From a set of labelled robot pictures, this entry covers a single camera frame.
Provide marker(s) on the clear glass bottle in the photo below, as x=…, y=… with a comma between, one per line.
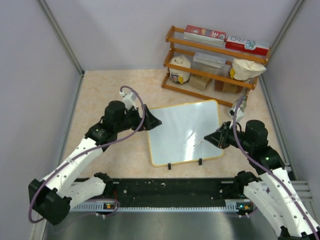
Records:
x=241, y=103

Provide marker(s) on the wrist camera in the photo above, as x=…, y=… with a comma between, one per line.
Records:
x=237, y=113
x=128, y=99

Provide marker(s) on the brown block right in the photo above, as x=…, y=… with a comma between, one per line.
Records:
x=226, y=87

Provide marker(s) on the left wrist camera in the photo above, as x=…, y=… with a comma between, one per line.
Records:
x=128, y=99

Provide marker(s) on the clear plastic box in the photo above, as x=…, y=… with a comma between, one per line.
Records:
x=209, y=63

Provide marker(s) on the grey cable duct rail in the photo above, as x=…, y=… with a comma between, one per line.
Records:
x=243, y=206

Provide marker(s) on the red white wrap box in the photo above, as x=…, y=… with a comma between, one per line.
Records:
x=247, y=46

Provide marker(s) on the orange wooden shelf rack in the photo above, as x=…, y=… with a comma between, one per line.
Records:
x=180, y=46

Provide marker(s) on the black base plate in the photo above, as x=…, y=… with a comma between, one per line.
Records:
x=171, y=192

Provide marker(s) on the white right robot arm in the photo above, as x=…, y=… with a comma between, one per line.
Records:
x=271, y=189

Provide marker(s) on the red foil wrap box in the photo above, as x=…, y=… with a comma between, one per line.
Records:
x=204, y=35

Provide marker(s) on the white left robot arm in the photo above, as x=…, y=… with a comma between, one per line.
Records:
x=57, y=193

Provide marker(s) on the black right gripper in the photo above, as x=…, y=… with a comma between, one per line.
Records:
x=219, y=137

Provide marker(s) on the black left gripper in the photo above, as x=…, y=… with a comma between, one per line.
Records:
x=150, y=121

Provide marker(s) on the yellow framed whiteboard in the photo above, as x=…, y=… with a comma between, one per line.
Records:
x=183, y=125

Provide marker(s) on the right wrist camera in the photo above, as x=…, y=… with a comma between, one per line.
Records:
x=237, y=113

